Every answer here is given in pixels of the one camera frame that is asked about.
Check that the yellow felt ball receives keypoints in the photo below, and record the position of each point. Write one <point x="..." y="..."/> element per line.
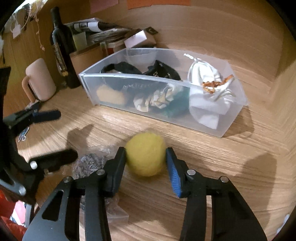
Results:
<point x="146" y="154"/>

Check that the brown cardboard box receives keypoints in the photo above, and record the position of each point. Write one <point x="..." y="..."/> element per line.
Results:
<point x="85" y="58"/>

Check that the small white box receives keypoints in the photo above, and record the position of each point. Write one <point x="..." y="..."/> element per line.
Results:
<point x="142" y="39"/>

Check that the clear plastic packet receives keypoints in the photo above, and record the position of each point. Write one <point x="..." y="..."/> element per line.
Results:
<point x="107" y="164"/>

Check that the floral patterned cloth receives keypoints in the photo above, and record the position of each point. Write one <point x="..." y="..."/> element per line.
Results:
<point x="159" y="98"/>

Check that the pink sticky note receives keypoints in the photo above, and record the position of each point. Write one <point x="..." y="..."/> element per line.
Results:
<point x="100" y="5"/>

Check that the dark wine bottle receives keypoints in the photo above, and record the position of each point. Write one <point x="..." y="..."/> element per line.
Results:
<point x="63" y="45"/>

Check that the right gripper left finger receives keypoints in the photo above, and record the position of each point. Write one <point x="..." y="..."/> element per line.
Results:
<point x="58" y="218"/>

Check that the white drawstring pouch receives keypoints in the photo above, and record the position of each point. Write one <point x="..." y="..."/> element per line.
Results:
<point x="207" y="99"/>

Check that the translucent plastic storage box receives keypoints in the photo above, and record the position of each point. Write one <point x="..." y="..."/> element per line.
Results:
<point x="91" y="79"/>

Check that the blue cartoon sticker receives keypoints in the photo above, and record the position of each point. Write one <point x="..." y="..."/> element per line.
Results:
<point x="22" y="137"/>

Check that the pink mug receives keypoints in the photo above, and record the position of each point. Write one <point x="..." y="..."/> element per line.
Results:
<point x="38" y="83"/>

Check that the green knitted cloth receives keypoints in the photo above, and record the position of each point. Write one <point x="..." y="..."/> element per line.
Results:
<point x="179" y="105"/>

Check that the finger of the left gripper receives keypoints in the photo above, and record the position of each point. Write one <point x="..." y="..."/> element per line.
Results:
<point x="53" y="161"/>
<point x="24" y="118"/>

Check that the black purse with chain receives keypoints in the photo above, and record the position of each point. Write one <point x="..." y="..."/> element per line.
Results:
<point x="158" y="69"/>

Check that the yellow green sponge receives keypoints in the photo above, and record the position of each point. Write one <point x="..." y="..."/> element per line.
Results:
<point x="108" y="95"/>

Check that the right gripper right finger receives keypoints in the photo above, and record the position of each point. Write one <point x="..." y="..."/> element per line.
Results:
<point x="232" y="218"/>

